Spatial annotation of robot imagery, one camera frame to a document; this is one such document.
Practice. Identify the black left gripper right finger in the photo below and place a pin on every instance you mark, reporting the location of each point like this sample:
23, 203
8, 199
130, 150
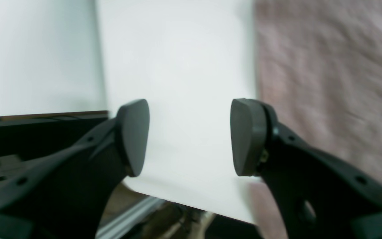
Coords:
319, 196

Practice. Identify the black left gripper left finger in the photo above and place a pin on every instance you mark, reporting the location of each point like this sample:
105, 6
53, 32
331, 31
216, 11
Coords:
64, 196

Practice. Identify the aluminium frame profile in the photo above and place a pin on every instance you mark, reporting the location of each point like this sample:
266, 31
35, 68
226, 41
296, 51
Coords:
124, 222

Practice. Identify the mauve T-shirt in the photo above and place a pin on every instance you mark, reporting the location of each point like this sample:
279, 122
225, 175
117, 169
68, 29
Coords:
320, 68

